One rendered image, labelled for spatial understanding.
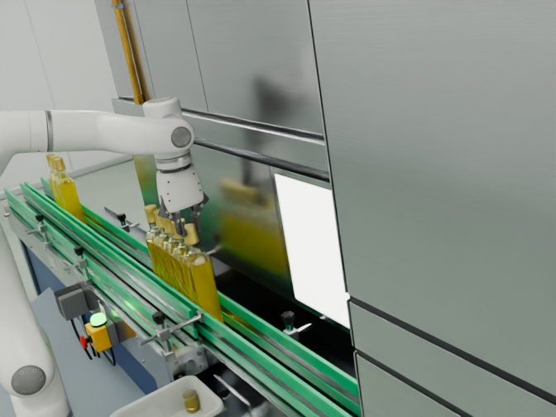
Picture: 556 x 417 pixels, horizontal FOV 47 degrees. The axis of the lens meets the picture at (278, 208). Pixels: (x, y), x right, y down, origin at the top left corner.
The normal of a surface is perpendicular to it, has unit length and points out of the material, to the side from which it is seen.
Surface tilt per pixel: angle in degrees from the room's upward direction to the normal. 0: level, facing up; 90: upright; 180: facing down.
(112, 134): 80
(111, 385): 0
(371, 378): 90
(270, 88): 90
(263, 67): 90
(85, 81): 90
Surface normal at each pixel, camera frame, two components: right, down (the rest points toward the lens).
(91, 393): -0.15, -0.92
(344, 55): -0.81, 0.32
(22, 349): 0.38, -0.23
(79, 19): 0.56, 0.21
